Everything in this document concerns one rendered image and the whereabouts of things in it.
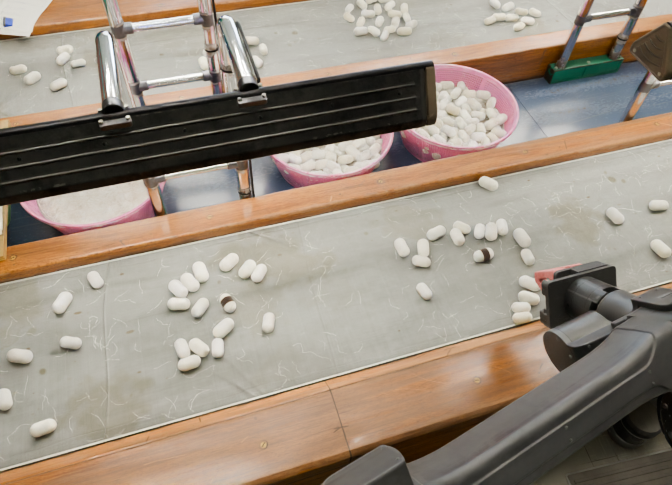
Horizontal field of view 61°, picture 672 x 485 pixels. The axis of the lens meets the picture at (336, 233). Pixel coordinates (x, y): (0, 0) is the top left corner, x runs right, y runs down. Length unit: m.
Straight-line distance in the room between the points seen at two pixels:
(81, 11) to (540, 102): 1.10
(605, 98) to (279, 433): 1.12
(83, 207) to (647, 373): 0.91
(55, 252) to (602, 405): 0.81
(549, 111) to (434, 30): 0.34
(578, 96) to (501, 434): 1.11
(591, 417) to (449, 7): 1.22
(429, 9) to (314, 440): 1.13
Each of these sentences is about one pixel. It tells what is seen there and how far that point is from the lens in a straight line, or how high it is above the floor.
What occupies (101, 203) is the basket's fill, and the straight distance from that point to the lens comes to 1.11.
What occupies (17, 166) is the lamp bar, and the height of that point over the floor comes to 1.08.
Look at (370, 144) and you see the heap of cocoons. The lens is 1.16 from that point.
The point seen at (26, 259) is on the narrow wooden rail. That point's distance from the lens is 1.03.
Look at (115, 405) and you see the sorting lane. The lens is 0.88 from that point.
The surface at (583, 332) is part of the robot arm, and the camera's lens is 0.68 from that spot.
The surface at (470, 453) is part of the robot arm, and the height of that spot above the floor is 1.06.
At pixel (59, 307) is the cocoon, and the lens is 0.96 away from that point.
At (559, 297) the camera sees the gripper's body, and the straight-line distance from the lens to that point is 0.77.
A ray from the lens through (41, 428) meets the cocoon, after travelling 0.89.
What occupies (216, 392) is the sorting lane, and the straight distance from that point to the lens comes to 0.86.
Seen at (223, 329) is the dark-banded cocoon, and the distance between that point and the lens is 0.88.
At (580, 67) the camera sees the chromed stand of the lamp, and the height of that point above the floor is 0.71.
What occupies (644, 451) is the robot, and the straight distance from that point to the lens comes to 1.27.
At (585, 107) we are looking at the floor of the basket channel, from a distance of 1.49.
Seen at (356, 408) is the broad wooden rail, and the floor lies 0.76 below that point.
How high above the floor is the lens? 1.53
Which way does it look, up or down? 53 degrees down
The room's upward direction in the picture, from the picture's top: 4 degrees clockwise
